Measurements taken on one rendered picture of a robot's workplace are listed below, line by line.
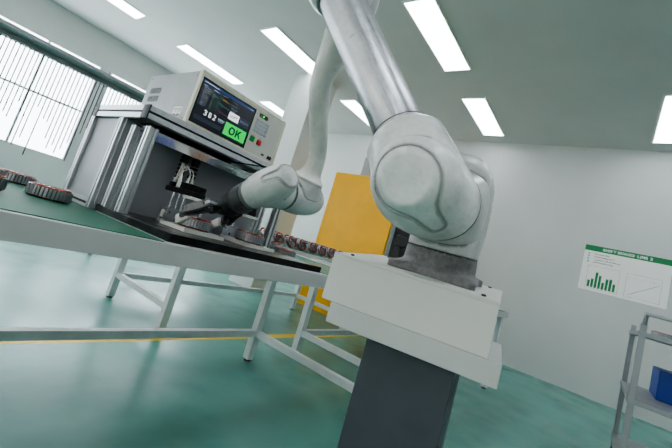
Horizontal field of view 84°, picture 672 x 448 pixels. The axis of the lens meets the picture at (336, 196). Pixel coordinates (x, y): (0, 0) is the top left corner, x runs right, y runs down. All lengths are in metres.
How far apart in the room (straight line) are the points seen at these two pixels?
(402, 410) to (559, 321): 5.31
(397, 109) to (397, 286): 0.33
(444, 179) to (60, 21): 7.62
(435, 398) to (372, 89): 0.59
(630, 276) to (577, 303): 0.70
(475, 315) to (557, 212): 5.58
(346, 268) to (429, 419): 0.31
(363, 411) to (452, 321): 0.27
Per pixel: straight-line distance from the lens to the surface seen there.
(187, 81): 1.52
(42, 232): 0.88
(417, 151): 0.58
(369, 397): 0.84
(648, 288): 6.09
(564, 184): 6.37
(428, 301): 0.72
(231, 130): 1.51
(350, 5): 0.88
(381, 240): 4.82
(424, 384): 0.81
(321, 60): 1.08
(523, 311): 6.11
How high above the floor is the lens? 0.85
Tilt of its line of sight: 8 degrees up
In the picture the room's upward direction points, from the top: 17 degrees clockwise
